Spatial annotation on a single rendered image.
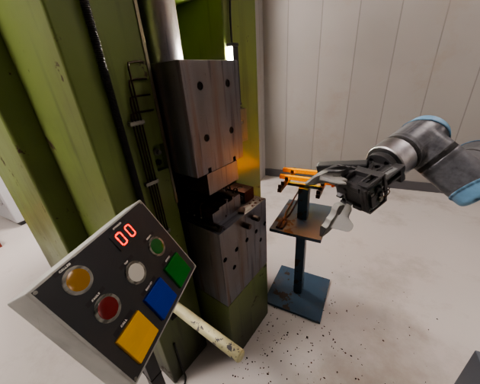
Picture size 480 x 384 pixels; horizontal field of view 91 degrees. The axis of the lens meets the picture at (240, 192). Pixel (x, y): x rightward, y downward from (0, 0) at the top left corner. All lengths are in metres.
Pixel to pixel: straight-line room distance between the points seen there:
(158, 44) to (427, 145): 0.92
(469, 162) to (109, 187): 0.95
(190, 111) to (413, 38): 2.98
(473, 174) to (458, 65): 2.99
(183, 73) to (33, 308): 0.69
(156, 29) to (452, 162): 0.99
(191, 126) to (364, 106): 2.88
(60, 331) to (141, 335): 0.15
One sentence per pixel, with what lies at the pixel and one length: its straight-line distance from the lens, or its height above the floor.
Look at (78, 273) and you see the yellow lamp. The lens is 0.59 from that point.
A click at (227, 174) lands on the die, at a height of 1.12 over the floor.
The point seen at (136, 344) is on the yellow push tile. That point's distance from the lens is 0.64.
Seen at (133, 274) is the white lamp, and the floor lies 1.09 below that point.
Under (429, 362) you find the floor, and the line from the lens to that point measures 1.94.
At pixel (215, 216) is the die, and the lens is 1.04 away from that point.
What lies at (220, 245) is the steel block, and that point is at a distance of 1.04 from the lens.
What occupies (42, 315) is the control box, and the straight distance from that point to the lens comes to 0.59.
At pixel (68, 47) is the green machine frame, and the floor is 1.60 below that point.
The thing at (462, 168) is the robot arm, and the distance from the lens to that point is 0.66.
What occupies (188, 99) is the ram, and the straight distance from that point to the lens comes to 0.86.
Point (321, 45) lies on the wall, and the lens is 3.52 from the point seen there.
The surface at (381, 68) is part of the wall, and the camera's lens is 3.49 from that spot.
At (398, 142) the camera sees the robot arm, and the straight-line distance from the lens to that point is 0.61.
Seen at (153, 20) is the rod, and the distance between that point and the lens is 1.09.
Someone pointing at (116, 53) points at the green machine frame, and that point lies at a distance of 0.90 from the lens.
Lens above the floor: 1.50
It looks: 26 degrees down
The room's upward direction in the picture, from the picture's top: 4 degrees counter-clockwise
